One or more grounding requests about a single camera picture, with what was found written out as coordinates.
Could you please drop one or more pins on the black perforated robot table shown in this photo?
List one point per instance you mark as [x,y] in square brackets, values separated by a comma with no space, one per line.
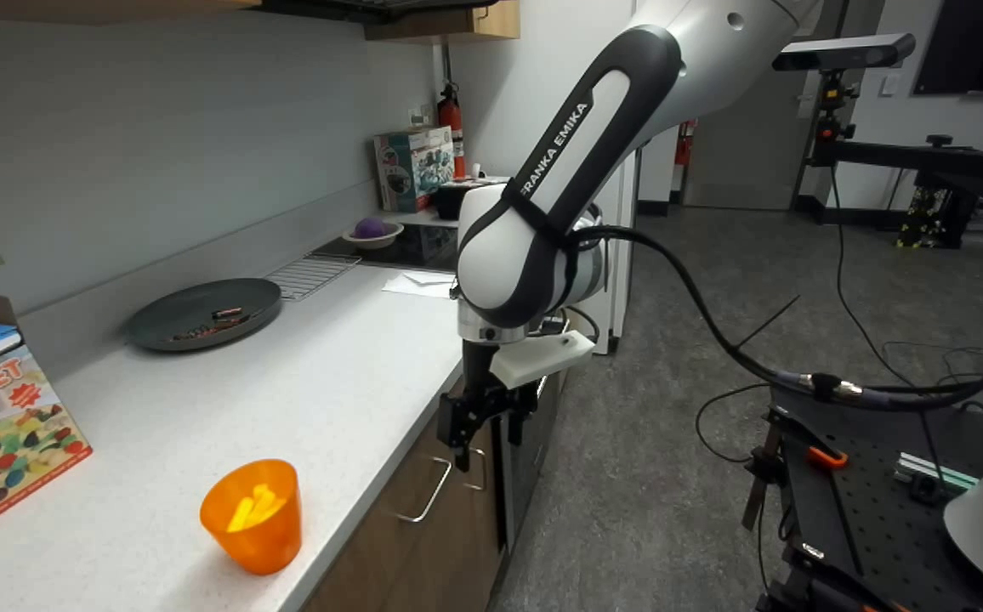
[876,521]

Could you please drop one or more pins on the grey metal door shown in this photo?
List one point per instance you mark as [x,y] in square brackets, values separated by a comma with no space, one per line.
[740,157]

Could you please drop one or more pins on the black mug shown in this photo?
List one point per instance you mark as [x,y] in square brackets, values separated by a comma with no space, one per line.
[450,203]

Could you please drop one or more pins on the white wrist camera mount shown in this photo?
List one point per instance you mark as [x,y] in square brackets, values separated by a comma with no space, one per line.
[536,357]

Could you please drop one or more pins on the yellow toy piece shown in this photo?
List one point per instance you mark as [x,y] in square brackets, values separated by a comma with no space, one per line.
[252,507]

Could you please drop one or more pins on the beige bowl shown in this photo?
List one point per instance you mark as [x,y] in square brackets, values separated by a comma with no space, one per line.
[372,238]

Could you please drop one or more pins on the black glass cooktop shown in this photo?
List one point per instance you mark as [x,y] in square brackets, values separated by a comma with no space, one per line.
[425,245]

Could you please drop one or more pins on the colourful toy set box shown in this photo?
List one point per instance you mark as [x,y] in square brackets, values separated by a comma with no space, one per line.
[3,443]

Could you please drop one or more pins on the wooden wall cabinet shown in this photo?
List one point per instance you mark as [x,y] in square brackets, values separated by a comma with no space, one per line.
[495,17]

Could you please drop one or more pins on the white paper napkin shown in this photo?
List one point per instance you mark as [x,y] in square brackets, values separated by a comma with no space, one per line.
[425,285]

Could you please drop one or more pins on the purple toy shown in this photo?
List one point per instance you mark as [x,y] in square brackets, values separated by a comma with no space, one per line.
[372,226]

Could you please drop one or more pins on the black stereo camera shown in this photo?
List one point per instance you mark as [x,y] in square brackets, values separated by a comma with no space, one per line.
[841,52]

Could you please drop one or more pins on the black monitor screen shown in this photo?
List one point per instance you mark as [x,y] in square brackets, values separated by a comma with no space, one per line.
[977,45]

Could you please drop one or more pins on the dark round plate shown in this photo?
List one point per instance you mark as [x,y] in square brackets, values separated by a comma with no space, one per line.
[185,324]

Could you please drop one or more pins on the orange plastic cup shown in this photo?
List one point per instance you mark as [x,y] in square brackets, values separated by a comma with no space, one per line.
[270,544]

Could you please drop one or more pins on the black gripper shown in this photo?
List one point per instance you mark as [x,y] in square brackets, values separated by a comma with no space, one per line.
[481,377]

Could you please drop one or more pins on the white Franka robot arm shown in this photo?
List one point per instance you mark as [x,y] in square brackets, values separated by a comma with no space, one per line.
[561,170]

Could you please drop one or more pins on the black camera tripod stand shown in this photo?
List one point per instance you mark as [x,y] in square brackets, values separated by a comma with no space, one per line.
[933,166]

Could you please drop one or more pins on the wooden cabinet door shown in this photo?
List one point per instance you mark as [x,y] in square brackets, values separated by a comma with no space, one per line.
[468,557]

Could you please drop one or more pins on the black range hood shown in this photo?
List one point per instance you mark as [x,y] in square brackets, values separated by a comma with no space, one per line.
[376,7]

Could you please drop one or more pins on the teal and white tool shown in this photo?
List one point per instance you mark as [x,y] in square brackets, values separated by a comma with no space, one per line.
[937,471]

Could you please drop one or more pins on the red fire extinguisher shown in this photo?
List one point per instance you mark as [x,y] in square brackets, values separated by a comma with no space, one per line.
[450,114]
[684,143]

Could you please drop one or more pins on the teal picture box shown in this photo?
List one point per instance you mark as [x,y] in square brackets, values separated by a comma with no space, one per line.
[411,170]

